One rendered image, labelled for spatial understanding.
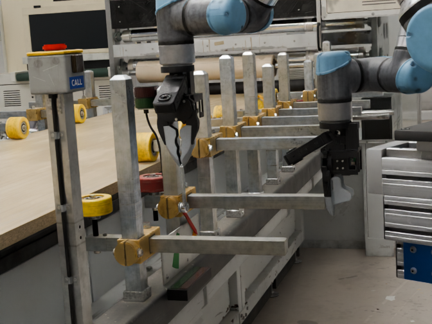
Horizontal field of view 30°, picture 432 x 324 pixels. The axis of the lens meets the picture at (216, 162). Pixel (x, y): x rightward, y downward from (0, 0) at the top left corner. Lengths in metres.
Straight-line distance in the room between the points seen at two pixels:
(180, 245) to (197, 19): 0.46
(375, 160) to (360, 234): 2.99
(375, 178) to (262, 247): 0.26
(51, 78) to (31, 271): 0.50
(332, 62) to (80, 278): 0.72
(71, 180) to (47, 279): 0.43
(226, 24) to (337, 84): 0.31
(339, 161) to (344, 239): 2.82
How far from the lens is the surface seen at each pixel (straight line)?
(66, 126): 1.37
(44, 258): 1.76
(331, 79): 1.76
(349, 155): 1.78
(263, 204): 1.86
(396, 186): 1.59
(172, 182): 1.86
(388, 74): 1.73
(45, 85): 1.36
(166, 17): 1.67
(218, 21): 1.60
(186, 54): 1.67
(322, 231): 4.61
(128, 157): 1.62
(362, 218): 4.56
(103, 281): 2.02
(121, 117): 1.61
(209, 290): 2.19
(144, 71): 4.62
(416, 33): 1.37
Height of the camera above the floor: 1.23
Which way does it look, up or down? 9 degrees down
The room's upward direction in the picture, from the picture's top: 3 degrees counter-clockwise
